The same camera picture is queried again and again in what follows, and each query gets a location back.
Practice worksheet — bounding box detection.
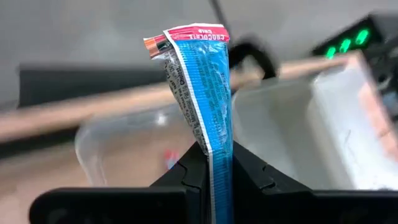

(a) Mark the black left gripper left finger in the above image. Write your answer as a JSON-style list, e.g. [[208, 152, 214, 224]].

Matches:
[[29, 141, 210, 224]]

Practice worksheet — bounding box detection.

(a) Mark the black frame foot bracket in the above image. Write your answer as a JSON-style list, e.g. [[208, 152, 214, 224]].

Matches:
[[228, 37, 279, 81]]

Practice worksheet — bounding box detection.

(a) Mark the grey plastic bin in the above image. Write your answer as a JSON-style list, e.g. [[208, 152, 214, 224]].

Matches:
[[231, 51, 398, 191]]

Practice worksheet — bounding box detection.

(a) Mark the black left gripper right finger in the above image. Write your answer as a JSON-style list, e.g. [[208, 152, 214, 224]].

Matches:
[[232, 141, 398, 224]]

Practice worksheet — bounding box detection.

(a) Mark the clear plastic bin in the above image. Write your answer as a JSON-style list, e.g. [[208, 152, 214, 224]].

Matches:
[[73, 102, 237, 189]]

